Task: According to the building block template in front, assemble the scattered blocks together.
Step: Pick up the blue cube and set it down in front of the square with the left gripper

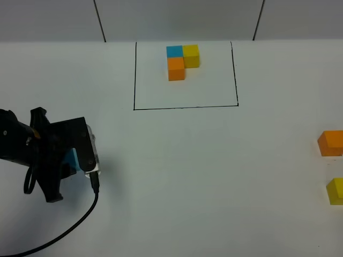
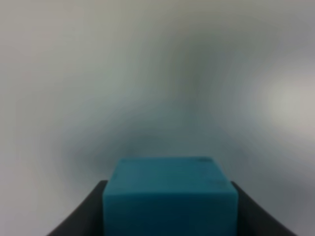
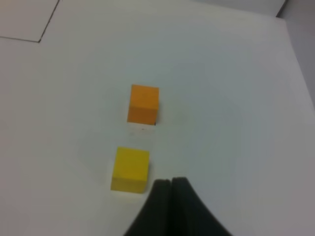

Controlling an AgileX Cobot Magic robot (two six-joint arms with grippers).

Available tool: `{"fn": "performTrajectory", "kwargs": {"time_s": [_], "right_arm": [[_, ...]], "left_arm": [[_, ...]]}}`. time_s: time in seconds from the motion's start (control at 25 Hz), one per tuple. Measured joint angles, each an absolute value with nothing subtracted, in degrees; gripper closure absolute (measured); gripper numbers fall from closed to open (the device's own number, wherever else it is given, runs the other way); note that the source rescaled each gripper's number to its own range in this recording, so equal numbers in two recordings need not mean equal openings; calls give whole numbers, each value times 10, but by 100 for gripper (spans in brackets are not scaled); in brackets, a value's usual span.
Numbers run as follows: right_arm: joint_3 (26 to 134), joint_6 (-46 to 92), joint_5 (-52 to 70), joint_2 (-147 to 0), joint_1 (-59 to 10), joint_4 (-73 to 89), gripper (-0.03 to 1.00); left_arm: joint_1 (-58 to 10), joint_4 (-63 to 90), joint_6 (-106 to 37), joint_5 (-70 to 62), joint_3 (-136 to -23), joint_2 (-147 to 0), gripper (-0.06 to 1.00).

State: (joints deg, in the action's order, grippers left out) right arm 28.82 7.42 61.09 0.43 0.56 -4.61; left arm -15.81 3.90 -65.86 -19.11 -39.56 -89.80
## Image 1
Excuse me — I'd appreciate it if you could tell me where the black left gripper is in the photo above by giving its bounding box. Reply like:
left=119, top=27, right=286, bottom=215
left=16, top=107, right=77, bottom=203

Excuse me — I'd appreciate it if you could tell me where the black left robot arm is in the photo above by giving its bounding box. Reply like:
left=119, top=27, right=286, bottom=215
left=1, top=107, right=76, bottom=203

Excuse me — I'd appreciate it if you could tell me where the template orange cube block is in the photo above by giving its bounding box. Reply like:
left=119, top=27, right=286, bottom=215
left=167, top=57, right=185, bottom=81

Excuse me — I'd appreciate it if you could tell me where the template blue cube block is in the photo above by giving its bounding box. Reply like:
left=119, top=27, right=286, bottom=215
left=166, top=46, right=183, bottom=58

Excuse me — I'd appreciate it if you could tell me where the template yellow cube block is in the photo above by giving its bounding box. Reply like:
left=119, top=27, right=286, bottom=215
left=182, top=44, right=200, bottom=69

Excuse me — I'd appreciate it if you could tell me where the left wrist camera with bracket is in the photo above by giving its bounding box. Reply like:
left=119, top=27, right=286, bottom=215
left=49, top=117, right=100, bottom=178

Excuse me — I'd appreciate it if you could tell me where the black left camera cable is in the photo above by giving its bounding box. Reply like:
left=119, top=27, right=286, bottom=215
left=0, top=171, right=100, bottom=257

